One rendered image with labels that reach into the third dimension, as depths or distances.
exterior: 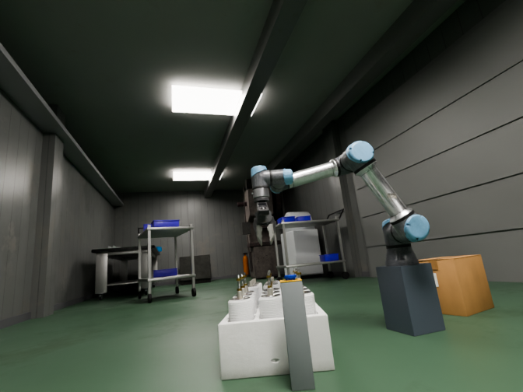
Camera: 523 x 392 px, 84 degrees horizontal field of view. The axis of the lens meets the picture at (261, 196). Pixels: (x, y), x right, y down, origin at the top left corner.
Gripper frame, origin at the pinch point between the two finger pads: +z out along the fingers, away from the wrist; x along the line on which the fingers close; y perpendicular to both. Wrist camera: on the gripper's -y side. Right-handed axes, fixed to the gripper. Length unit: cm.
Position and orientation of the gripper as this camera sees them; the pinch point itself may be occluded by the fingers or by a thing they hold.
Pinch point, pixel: (265, 242)
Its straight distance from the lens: 128.6
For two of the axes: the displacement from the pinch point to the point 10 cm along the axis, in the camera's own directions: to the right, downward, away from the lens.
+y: -0.6, 2.3, 9.7
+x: -9.9, 0.8, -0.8
